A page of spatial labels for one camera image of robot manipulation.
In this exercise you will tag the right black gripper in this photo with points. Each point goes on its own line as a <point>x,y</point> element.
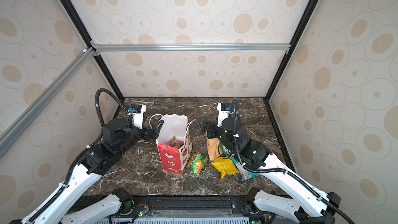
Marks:
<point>213,127</point>

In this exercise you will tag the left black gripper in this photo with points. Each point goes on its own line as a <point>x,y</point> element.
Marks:
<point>155,131</point>

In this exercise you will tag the brown snack packet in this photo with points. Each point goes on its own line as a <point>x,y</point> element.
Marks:
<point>213,148</point>

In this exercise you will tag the red white paper gift bag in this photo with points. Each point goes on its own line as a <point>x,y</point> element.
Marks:
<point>173,160</point>

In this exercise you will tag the yellow snack packet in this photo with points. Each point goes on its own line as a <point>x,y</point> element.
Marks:
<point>225,166</point>

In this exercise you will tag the orange snack packet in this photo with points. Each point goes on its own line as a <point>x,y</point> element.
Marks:
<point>176,143</point>

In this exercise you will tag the green small snack packet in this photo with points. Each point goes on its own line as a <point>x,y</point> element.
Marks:
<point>197,162</point>

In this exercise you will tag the teal white snack packet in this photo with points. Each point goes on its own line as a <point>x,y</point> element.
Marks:
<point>245,175</point>

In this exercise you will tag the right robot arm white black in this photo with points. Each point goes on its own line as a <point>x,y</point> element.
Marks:
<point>305,204</point>

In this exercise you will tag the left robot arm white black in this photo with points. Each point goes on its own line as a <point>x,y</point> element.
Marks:
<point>116,137</point>

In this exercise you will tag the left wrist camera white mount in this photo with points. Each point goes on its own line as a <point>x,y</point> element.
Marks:
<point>136,115</point>

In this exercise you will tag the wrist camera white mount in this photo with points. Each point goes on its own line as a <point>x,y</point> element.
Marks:
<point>136,115</point>
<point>225,110</point>

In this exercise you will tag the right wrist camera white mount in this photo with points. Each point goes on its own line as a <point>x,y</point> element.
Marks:
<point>225,110</point>

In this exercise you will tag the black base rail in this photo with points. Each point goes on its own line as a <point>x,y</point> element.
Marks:
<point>167,210</point>

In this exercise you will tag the horizontal aluminium frame bar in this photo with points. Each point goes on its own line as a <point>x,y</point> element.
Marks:
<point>191,47</point>

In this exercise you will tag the left slanted aluminium frame bar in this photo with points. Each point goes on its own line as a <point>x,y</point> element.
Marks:
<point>18,127</point>

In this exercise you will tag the left black corner post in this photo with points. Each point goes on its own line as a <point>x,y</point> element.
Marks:
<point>83,32</point>

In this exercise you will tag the black corner post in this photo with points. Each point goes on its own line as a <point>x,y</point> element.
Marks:
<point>83,32</point>
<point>302,24</point>

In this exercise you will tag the right black corner post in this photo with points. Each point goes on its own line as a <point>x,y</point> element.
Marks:
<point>302,24</point>

